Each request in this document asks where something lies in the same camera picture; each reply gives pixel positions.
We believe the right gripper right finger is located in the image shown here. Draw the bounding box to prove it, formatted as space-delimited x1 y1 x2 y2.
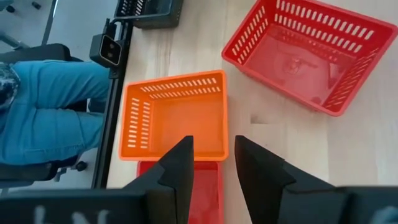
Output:
234 135 352 224

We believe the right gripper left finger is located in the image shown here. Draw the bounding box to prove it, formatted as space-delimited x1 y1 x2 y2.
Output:
123 135 195 224

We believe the red plastic basket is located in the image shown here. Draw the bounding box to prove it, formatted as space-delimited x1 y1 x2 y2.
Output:
221 0 398 118
136 160 224 224

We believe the orange plastic basket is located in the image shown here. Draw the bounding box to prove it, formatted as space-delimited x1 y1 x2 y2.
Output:
119 70 230 162

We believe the black plastic basket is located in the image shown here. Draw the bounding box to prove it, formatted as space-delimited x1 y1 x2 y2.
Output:
114 0 184 30

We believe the person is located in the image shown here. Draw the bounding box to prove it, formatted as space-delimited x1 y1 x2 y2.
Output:
0 59 111 166

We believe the black office chair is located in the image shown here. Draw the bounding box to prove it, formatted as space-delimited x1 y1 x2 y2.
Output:
0 43 90 191

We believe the black metal rail frame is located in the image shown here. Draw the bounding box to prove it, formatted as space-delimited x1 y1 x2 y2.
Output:
91 17 135 190

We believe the black table-level camera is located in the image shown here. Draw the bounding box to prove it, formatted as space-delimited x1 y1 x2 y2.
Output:
89 18 123 68

